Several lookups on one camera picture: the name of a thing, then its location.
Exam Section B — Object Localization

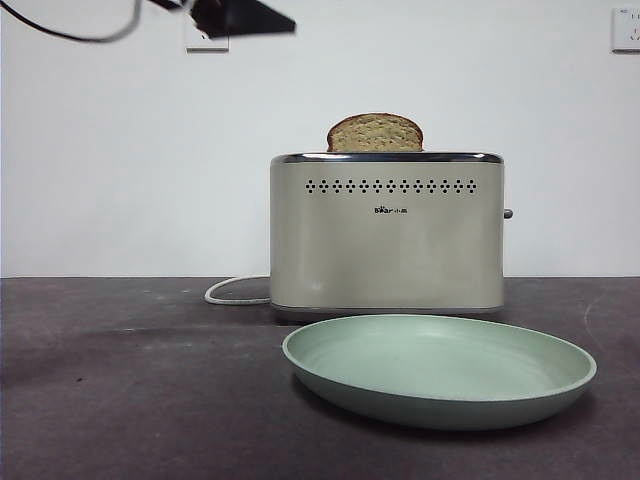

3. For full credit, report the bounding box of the large toast bread slice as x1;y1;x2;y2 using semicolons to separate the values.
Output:
326;113;425;153

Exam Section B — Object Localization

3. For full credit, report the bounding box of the white toaster power cable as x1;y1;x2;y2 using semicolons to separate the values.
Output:
203;275;272;306

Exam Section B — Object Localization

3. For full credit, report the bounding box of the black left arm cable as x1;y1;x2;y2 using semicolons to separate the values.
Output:
0;0;151;44

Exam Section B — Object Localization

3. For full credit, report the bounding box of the pale green round plate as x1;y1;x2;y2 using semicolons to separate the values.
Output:
281;313;598;432

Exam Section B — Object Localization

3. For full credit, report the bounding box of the white wall socket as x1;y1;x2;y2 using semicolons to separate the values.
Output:
610;7;640;54
185;19;230;54

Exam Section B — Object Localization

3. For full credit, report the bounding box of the cream two-slot toaster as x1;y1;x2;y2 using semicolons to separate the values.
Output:
268;150;514;325

